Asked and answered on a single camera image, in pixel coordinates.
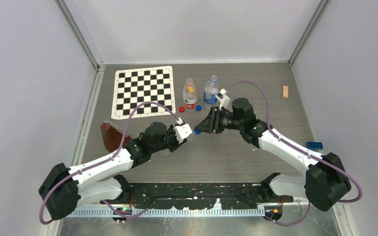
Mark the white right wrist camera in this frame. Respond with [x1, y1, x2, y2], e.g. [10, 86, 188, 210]
[215, 88, 230, 109]

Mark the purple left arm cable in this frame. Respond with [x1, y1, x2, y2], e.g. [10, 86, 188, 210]
[39, 101, 183, 225]

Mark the tan wooden block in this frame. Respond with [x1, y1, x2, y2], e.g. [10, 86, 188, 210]
[283, 86, 289, 99]

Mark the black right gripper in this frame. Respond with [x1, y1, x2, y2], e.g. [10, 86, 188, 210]
[195, 107, 244, 134]

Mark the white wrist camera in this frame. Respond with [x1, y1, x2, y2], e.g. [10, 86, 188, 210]
[215, 88, 230, 109]
[173, 118, 192, 143]

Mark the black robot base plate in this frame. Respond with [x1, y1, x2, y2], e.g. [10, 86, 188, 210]
[108, 182, 293, 210]

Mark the clear bottle red label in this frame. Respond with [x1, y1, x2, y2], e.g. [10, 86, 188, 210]
[183, 78, 197, 111]

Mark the black white chessboard mat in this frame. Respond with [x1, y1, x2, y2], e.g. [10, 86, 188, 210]
[111, 66, 176, 120]

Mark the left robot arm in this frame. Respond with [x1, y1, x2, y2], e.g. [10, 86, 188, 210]
[38, 122, 192, 224]

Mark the clear bottle blue label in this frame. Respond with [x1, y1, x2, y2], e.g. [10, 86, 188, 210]
[203, 75, 219, 111]

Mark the slotted aluminium rail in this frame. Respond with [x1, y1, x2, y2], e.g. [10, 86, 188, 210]
[61, 203, 302, 218]

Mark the blue lego brick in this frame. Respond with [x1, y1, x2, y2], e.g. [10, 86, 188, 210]
[306, 142, 323, 150]

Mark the brown wooden metronome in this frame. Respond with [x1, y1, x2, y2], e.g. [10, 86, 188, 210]
[100, 120, 124, 152]

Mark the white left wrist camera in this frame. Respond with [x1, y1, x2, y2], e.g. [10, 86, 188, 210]
[173, 118, 192, 143]

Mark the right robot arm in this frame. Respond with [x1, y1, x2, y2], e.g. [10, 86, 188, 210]
[195, 98, 351, 211]

